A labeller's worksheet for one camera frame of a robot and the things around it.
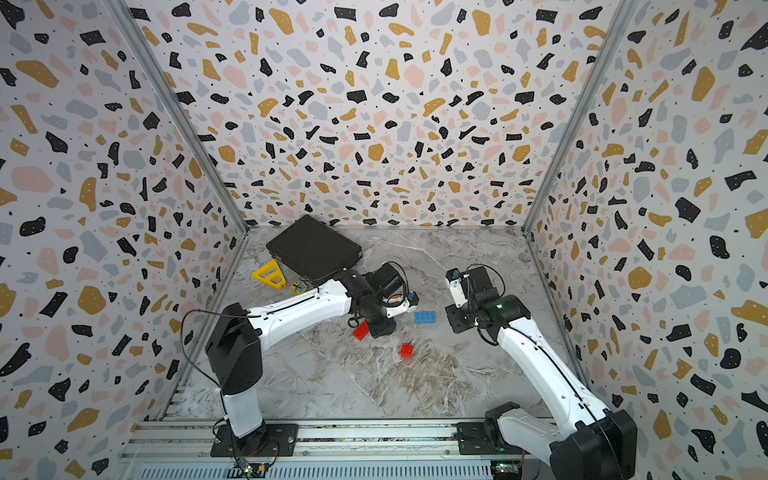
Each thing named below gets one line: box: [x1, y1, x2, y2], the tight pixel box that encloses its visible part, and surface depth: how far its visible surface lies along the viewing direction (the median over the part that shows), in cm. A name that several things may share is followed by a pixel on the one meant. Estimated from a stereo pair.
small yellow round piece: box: [290, 282, 308, 295], surface depth 105 cm
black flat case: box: [266, 214, 363, 284], surface depth 112 cm
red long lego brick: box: [352, 320, 370, 342], surface depth 94 cm
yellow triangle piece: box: [252, 259, 287, 290], surface depth 108 cm
